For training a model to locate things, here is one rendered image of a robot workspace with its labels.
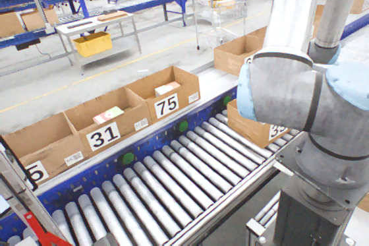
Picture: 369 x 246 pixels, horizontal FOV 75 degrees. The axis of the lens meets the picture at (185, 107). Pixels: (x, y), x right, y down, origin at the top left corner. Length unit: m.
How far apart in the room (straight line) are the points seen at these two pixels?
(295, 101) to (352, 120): 0.12
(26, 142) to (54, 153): 0.31
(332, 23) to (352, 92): 0.53
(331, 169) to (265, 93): 0.25
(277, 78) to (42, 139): 1.33
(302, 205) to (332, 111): 0.35
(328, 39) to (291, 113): 0.56
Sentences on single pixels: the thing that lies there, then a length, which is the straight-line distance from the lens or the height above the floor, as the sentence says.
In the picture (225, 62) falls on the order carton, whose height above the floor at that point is 0.96.
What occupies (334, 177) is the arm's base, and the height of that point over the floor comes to 1.23.
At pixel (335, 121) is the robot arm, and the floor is 1.39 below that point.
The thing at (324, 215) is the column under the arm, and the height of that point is 1.08.
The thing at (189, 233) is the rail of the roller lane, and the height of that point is 0.74.
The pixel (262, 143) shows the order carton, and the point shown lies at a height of 0.79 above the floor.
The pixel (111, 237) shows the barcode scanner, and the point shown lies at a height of 1.09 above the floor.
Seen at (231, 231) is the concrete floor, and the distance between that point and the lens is 2.00.
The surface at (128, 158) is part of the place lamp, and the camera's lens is 1.39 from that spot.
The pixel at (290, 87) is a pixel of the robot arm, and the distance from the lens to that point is 0.61.
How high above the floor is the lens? 1.75
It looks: 34 degrees down
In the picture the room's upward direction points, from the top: 8 degrees counter-clockwise
